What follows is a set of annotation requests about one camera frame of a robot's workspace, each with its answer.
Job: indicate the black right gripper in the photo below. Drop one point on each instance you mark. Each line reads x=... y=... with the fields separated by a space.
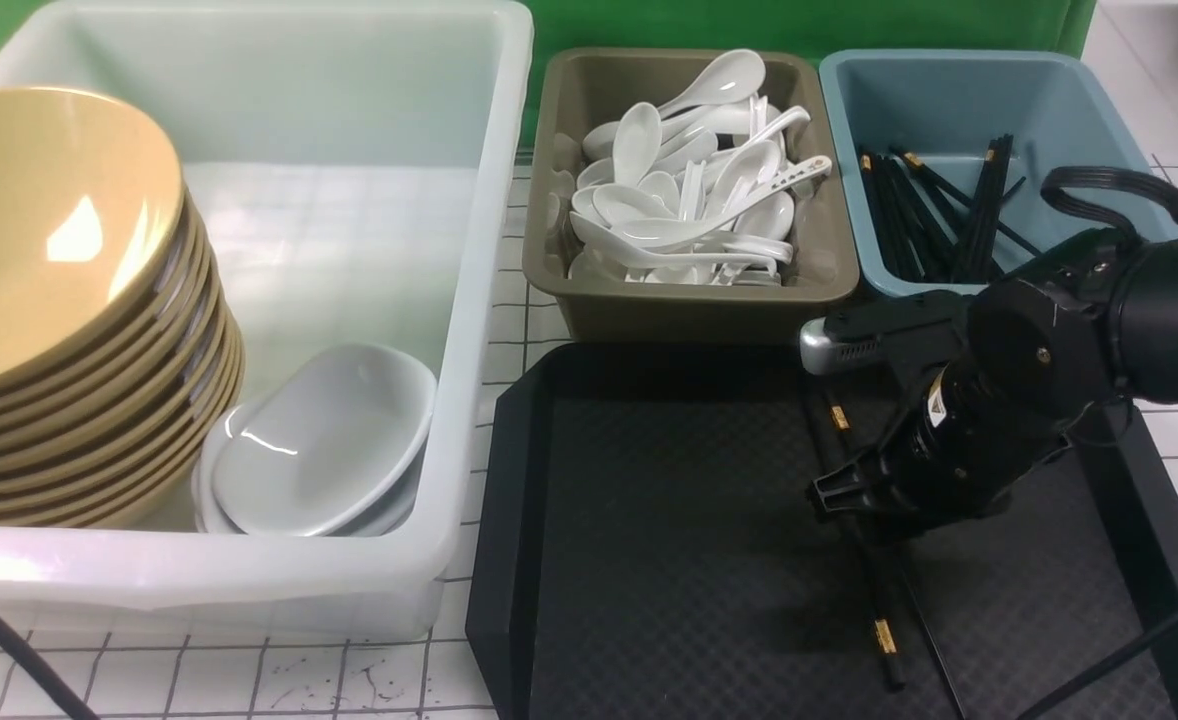
x=978 y=412

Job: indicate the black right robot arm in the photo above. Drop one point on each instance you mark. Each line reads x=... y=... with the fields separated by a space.
x=1142 y=281

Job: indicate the stack of yellow noodle bowls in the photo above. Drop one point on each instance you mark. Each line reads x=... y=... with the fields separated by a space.
x=118 y=350

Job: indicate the bundle of black chopsticks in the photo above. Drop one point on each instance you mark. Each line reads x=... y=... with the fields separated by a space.
x=926 y=228

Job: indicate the blue plastic chopstick bin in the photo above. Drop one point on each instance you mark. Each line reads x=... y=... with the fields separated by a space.
x=946 y=106

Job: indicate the pile of white spoons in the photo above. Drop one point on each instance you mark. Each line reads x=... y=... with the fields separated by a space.
x=708 y=196

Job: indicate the black plastic serving tray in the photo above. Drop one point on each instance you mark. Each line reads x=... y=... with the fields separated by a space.
x=646 y=551

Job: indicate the white ceramic soup spoon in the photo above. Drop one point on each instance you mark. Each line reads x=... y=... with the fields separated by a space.
x=731 y=77

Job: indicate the olive plastic spoon bin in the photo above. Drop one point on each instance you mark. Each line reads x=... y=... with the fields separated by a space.
x=587 y=87

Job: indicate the white dishes in tub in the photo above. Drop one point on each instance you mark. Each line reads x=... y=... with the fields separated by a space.
x=335 y=451

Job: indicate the large white plastic tub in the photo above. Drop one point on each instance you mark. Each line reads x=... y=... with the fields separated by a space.
x=310 y=258

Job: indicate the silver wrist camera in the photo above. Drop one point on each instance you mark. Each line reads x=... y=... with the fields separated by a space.
x=860 y=336

